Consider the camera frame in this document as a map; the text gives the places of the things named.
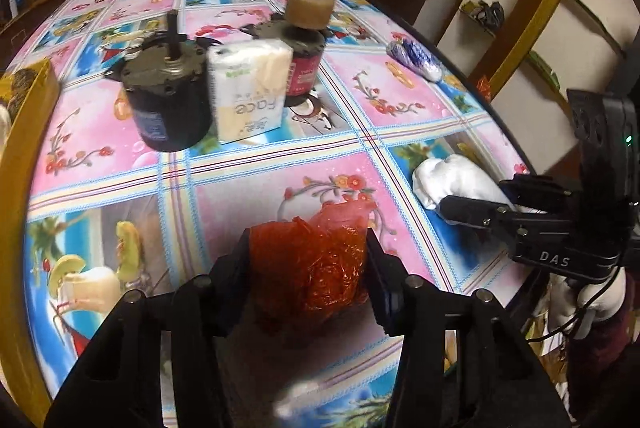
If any white face tissue pack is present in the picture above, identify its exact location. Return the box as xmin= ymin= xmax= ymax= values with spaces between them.
xmin=207 ymin=38 xmax=293 ymax=143

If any black gear motor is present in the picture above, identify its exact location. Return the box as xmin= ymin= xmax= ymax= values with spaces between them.
xmin=104 ymin=9 xmax=217 ymax=152

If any yellow cardboard box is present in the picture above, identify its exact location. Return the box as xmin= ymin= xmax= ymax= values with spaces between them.
xmin=1 ymin=59 xmax=61 ymax=427

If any brown knitted hat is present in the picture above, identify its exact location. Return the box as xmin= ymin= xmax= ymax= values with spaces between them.
xmin=6 ymin=68 xmax=38 ymax=122

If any red plastic bag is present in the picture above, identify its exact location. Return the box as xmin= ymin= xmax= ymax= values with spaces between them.
xmin=250 ymin=200 xmax=376 ymax=338

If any motor with brown roller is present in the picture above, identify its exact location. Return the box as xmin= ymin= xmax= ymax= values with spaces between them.
xmin=241 ymin=0 xmax=334 ymax=107

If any right white gloved hand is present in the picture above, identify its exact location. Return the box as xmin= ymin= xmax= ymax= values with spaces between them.
xmin=548 ymin=269 xmax=626 ymax=339

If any blue white plastic bag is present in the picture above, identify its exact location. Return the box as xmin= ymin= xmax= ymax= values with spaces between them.
xmin=386 ymin=38 xmax=442 ymax=83

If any colourful patterned tablecloth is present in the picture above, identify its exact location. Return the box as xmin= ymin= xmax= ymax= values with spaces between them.
xmin=9 ymin=0 xmax=529 ymax=398

